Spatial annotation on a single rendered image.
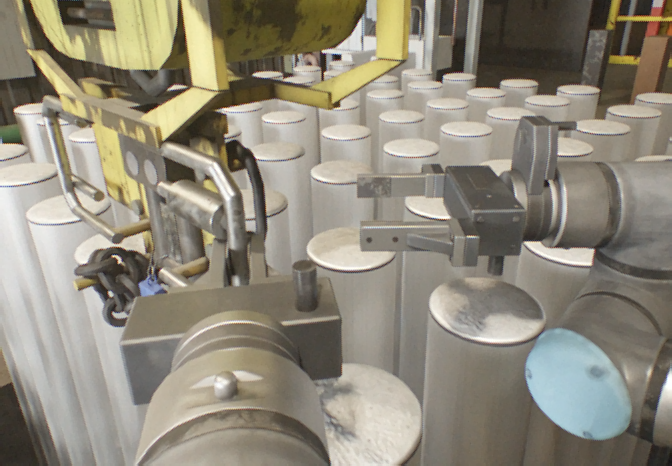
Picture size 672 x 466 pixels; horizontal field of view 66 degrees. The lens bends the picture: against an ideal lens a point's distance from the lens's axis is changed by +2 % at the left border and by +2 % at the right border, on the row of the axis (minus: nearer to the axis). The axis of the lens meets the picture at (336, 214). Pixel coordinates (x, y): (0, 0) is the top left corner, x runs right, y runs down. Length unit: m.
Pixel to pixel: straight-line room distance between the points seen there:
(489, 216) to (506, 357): 0.31
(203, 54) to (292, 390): 0.25
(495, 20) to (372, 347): 7.14
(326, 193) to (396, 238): 0.82
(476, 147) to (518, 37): 6.06
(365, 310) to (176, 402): 0.69
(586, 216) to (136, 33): 0.44
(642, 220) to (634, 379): 0.15
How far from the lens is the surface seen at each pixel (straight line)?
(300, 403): 0.26
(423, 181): 0.60
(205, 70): 0.40
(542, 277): 0.99
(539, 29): 7.61
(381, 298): 0.93
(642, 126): 2.12
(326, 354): 0.34
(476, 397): 0.80
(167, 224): 0.64
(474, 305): 0.79
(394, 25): 0.53
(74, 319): 1.33
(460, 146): 1.71
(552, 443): 1.21
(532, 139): 0.53
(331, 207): 1.30
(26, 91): 5.54
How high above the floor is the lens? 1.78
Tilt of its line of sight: 24 degrees down
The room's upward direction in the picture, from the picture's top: 1 degrees counter-clockwise
